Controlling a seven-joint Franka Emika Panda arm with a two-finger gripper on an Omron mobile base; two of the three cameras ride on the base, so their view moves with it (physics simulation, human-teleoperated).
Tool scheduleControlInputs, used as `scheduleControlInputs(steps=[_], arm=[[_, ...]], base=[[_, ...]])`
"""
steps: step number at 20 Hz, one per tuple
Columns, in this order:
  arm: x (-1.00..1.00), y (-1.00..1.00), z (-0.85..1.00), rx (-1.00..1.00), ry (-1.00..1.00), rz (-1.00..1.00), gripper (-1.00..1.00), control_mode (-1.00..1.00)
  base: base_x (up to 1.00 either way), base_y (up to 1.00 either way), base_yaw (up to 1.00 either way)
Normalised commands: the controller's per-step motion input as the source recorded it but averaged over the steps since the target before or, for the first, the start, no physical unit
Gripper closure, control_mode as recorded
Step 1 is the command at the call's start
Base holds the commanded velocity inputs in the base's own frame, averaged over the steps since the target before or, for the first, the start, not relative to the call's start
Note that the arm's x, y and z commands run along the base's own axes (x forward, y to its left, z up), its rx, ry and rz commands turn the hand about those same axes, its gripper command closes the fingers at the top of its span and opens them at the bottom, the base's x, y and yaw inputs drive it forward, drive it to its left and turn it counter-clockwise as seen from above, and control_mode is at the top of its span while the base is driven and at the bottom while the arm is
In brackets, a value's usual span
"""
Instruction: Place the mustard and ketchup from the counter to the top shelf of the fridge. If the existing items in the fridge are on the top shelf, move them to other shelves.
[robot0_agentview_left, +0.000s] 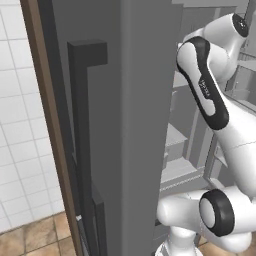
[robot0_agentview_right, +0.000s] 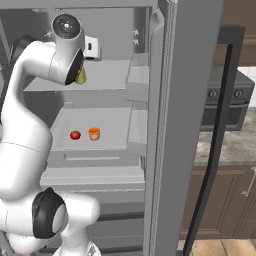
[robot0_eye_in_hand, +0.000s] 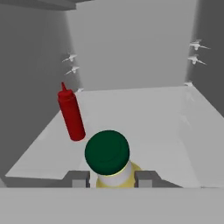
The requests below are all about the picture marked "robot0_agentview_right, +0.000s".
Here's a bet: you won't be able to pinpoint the grey fridge shelf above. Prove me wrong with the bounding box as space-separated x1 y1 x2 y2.
49 106 133 152
39 165 146 193
22 59 135 92

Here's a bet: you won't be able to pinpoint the dark grey oven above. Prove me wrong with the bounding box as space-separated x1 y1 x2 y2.
199 65 256 133

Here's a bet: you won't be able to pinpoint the grey fridge drawer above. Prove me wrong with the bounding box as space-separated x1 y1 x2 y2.
45 149 141 169

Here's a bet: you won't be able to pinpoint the brown base cupboards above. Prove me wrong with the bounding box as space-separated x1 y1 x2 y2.
179 164 256 242

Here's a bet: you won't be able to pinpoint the grey fridge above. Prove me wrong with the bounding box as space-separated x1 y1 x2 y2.
0 0 160 256

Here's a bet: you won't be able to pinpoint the brown wall cupboards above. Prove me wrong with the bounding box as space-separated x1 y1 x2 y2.
213 0 256 67

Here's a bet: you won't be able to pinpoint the grey fridge door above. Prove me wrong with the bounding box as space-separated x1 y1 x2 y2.
142 0 225 256

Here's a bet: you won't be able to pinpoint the yellow mustard bottle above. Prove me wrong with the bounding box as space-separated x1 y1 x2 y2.
74 61 89 86

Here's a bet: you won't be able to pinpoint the grey fridge door bin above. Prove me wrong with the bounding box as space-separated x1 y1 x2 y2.
126 109 149 158
125 52 150 103

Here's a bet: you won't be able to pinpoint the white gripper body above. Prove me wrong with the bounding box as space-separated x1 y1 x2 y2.
82 49 102 62

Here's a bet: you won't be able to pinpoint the orange cup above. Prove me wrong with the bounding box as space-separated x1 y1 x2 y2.
87 126 102 142

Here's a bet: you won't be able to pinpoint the black fridge door handle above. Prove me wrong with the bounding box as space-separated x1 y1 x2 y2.
182 24 247 256

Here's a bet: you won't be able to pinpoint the red tomato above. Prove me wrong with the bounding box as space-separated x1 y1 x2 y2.
69 129 82 141

